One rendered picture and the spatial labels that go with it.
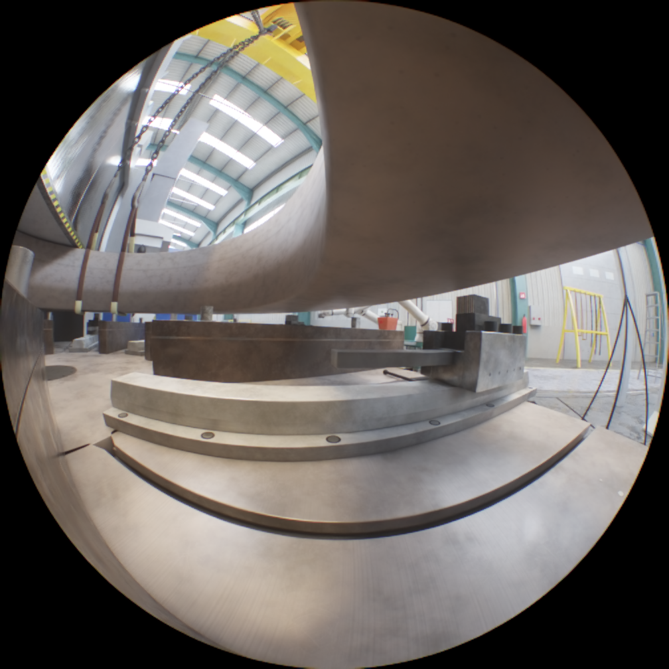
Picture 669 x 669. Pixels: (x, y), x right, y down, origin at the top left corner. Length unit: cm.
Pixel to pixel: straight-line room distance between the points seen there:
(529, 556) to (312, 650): 34
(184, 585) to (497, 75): 61
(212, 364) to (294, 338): 57
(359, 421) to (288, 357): 87
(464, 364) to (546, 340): 819
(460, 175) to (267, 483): 63
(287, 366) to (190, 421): 88
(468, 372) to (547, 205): 60
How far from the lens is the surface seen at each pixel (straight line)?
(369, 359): 61
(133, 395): 78
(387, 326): 196
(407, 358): 67
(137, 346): 259
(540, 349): 880
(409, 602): 37
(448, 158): 26
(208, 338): 125
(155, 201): 511
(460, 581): 40
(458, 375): 81
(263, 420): 57
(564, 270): 979
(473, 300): 91
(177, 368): 129
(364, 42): 19
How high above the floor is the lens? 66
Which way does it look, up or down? 1 degrees down
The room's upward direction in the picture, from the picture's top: 2 degrees clockwise
